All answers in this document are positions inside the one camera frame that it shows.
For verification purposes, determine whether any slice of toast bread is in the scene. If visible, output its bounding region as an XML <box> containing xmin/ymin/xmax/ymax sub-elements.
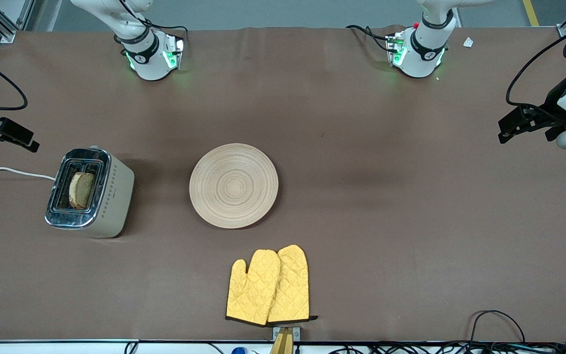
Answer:
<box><xmin>69</xmin><ymin>172</ymin><xmax>95</xmax><ymax>210</ymax></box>

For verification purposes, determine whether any round wooden plate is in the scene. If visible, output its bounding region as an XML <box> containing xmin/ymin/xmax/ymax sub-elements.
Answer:
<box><xmin>189</xmin><ymin>143</ymin><xmax>279</xmax><ymax>229</ymax></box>

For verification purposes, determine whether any beige and chrome toaster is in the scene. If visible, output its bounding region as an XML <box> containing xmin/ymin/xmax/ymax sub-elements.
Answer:
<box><xmin>45</xmin><ymin>146</ymin><xmax>135</xmax><ymax>239</ymax></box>

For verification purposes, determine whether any large table cover mat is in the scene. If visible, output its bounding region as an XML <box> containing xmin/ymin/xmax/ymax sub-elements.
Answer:
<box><xmin>0</xmin><ymin>25</ymin><xmax>566</xmax><ymax>342</ymax></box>

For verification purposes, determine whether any yellow quilted oven mitt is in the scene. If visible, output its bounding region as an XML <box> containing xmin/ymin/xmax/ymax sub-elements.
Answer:
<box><xmin>267</xmin><ymin>244</ymin><xmax>318</xmax><ymax>324</ymax></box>
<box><xmin>226</xmin><ymin>249</ymin><xmax>282</xmax><ymax>326</ymax></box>

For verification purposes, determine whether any white toaster power cord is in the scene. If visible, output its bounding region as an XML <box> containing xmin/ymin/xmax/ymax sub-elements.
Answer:
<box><xmin>0</xmin><ymin>165</ymin><xmax>57</xmax><ymax>181</ymax></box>

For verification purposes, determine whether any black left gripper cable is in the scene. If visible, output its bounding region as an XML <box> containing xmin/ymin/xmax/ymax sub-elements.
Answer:
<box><xmin>506</xmin><ymin>17</ymin><xmax>566</xmax><ymax>107</ymax></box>

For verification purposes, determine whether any black looped cable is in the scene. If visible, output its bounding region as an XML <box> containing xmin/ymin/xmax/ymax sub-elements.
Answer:
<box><xmin>470</xmin><ymin>310</ymin><xmax>527</xmax><ymax>345</ymax></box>

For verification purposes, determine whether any black left arm base cable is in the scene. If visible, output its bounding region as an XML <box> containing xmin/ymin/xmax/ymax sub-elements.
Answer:
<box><xmin>346</xmin><ymin>25</ymin><xmax>394</xmax><ymax>52</ymax></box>

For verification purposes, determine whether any black arm base cable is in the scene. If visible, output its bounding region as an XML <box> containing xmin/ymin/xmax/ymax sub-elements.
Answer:
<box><xmin>118</xmin><ymin>0</ymin><xmax>189</xmax><ymax>47</ymax></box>
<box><xmin>346</xmin><ymin>25</ymin><xmax>394</xmax><ymax>52</ymax></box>

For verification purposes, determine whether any black right arm base cable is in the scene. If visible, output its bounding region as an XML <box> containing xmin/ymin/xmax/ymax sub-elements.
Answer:
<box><xmin>118</xmin><ymin>0</ymin><xmax>189</xmax><ymax>47</ymax></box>

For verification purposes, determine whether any black cable bundle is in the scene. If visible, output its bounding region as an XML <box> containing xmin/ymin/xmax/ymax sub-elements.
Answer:
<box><xmin>327</xmin><ymin>342</ymin><xmax>566</xmax><ymax>354</ymax></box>

